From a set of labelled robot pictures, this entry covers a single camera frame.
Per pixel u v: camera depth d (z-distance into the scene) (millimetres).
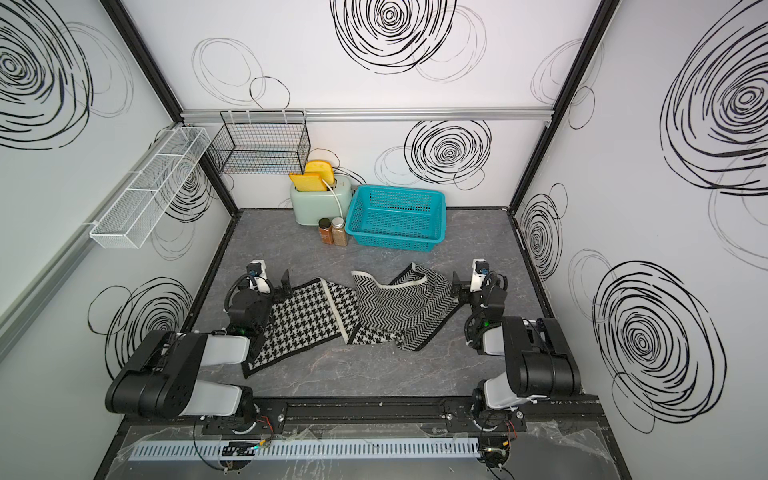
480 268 771
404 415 753
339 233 1029
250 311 668
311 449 771
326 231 1047
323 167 1051
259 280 753
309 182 1020
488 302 680
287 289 826
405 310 888
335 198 1045
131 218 716
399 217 1166
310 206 1069
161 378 435
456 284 838
